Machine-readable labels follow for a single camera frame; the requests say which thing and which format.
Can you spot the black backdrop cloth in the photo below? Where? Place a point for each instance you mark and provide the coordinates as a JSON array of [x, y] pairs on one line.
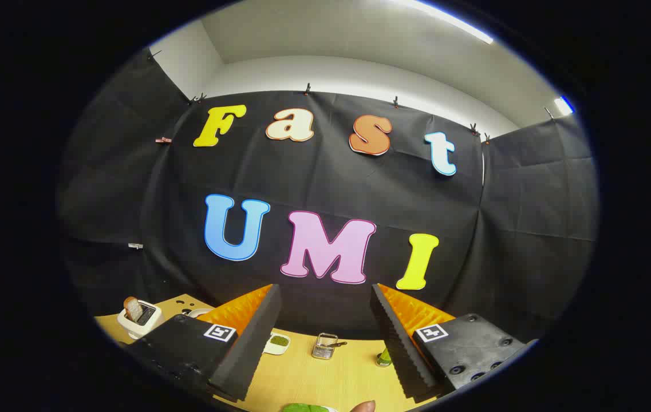
[[331, 183]]

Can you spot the white round plate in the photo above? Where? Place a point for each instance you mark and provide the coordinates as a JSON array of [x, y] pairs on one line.
[[199, 313]]

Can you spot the green beans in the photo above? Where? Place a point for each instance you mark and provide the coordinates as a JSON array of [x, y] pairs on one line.
[[279, 340]]

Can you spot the green drink bottle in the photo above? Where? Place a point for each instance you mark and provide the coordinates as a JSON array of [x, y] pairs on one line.
[[383, 359]]

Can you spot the green lettuce leaf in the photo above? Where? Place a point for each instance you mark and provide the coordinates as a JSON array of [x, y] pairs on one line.
[[305, 408]]

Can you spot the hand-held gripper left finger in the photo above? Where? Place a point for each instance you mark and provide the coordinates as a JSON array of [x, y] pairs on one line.
[[256, 343]]

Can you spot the small ceiling light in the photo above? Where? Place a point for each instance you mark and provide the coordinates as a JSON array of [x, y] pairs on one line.
[[563, 105]]

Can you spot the white toaster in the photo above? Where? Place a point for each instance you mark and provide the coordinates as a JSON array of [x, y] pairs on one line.
[[150, 320]]

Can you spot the white bread slice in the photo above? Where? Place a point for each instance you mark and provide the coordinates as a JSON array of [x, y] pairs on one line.
[[132, 309]]

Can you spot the white divided dish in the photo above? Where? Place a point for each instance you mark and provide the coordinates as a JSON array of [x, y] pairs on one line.
[[275, 348]]

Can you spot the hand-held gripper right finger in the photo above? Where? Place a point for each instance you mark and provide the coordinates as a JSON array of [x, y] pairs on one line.
[[399, 343]]

